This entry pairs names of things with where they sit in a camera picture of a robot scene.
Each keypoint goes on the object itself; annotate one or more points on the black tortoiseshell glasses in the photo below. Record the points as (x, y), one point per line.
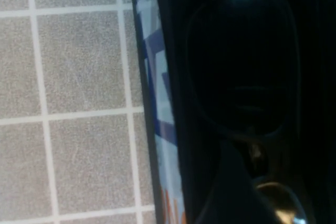
(244, 51)

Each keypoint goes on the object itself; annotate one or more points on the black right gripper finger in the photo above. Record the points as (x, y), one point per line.
(231, 197)

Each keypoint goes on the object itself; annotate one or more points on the black printed glasses case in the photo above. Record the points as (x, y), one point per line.
(157, 51)

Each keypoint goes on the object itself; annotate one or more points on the grey white-checked tablecloth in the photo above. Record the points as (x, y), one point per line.
(78, 77)

